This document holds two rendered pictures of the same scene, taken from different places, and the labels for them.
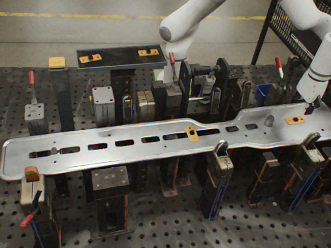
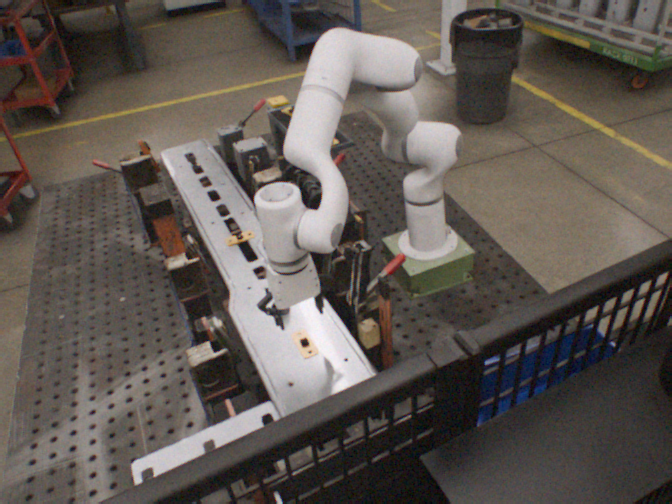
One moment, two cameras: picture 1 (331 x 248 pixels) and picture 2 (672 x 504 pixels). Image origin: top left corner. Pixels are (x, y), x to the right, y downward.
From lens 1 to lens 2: 1.81 m
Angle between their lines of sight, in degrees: 62
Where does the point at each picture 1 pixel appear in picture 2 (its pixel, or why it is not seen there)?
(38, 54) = (559, 190)
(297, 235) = not seen: hidden behind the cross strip
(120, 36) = not seen: outside the picture
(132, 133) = (229, 196)
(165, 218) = not seen: hidden behind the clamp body
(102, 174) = (157, 188)
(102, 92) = (252, 142)
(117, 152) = (197, 194)
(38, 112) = (226, 130)
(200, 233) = (172, 344)
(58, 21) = (658, 175)
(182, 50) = (410, 186)
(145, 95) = (270, 174)
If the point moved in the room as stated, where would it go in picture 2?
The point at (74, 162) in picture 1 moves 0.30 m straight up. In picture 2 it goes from (181, 175) to (155, 92)
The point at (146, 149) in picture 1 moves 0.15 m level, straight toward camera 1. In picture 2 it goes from (205, 210) to (156, 219)
